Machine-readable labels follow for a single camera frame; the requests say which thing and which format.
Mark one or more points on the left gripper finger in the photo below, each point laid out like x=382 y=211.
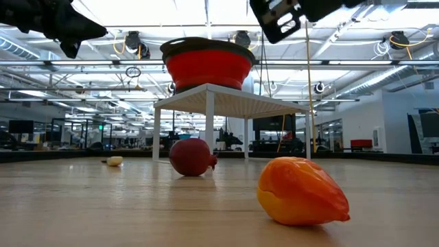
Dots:
x=87 y=31

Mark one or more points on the red collapsible bowl grey rim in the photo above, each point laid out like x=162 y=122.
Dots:
x=209 y=68

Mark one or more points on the black computer monitor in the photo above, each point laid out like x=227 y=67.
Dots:
x=21 y=127

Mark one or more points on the black equipment cart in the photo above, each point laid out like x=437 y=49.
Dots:
x=274 y=125

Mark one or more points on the white perforated metal riser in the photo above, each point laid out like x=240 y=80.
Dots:
x=233 y=103

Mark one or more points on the red cabinet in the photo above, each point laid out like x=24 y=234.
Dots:
x=361 y=143

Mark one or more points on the dark red toy pomegranate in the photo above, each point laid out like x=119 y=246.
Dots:
x=190 y=158

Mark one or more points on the black display panel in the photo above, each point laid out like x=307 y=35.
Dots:
x=428 y=132

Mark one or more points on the small orange toy peach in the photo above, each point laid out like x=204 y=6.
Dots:
x=302 y=192

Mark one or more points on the black robot cell frame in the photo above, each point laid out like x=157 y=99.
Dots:
x=85 y=120

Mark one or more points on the black aluminium rig frame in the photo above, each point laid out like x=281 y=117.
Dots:
x=51 y=156

